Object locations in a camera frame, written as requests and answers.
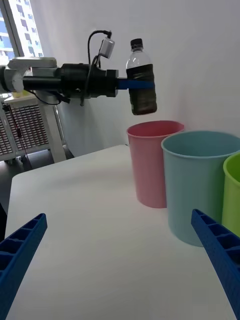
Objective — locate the plastic bottle with dark drink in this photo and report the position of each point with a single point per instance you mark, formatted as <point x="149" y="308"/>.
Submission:
<point x="142" y="100"/>

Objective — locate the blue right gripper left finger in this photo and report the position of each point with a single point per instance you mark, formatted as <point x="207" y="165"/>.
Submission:
<point x="17" y="252"/>

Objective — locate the green plastic bin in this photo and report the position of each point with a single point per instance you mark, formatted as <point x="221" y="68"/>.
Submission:
<point x="231" y="197"/>

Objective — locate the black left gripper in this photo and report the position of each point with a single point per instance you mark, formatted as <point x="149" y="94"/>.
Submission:
<point x="103" y="83"/>

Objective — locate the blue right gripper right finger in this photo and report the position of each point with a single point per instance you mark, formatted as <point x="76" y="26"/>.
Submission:
<point x="220" y="250"/>

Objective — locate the small-drawer cabinet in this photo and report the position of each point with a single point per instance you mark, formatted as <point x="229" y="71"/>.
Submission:
<point x="25" y="127"/>

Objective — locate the white side table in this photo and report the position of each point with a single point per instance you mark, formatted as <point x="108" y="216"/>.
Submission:
<point x="53" y="130"/>

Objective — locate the silver and black left arm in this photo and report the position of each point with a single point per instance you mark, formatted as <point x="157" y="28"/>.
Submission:
<point x="45" y="80"/>

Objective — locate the pale blue plastic bin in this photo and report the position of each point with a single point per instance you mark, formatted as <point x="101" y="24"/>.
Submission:
<point x="190" y="190"/>

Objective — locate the pink plastic bin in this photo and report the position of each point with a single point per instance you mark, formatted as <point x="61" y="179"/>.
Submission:
<point x="148" y="170"/>

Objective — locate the yellow-green plastic bin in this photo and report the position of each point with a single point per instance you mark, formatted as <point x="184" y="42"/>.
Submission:
<point x="25" y="93"/>

